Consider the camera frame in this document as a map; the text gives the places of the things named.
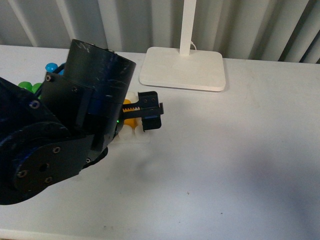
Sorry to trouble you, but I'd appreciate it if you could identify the yellow two-stud toy block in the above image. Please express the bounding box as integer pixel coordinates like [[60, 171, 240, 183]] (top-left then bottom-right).
[[122, 98, 143, 127]]

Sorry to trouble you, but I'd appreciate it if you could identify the white desk lamp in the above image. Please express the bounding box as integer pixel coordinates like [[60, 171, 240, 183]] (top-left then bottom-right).
[[139, 0, 226, 92]]

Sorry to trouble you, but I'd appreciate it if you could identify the green two-stud toy block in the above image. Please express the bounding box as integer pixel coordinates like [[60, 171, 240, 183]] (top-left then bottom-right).
[[18, 81, 42, 94]]

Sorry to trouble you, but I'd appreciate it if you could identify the blue three-stud toy block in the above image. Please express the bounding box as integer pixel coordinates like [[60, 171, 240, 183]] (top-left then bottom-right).
[[45, 62, 66, 75]]

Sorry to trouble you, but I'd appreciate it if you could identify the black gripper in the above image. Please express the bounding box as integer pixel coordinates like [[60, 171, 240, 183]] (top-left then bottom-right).
[[40, 39, 164, 167]]

